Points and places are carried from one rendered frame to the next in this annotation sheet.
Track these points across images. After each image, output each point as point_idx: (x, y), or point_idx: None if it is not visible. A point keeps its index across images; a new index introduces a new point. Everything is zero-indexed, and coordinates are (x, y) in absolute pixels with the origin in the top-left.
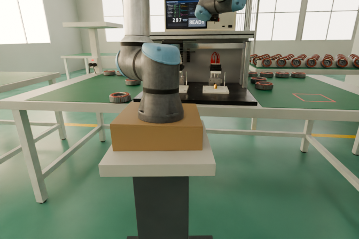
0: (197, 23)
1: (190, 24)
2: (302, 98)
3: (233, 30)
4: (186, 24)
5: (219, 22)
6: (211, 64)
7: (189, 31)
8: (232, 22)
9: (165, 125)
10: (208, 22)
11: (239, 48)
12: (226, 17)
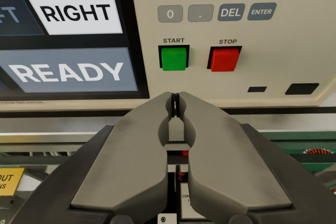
0: (76, 77)
1: (32, 85)
2: None
3: (310, 104)
4: (2, 85)
5: (237, 73)
6: (181, 222)
7: (43, 135)
8: (326, 72)
9: None
10: (156, 73)
11: (309, 170)
12: (299, 43)
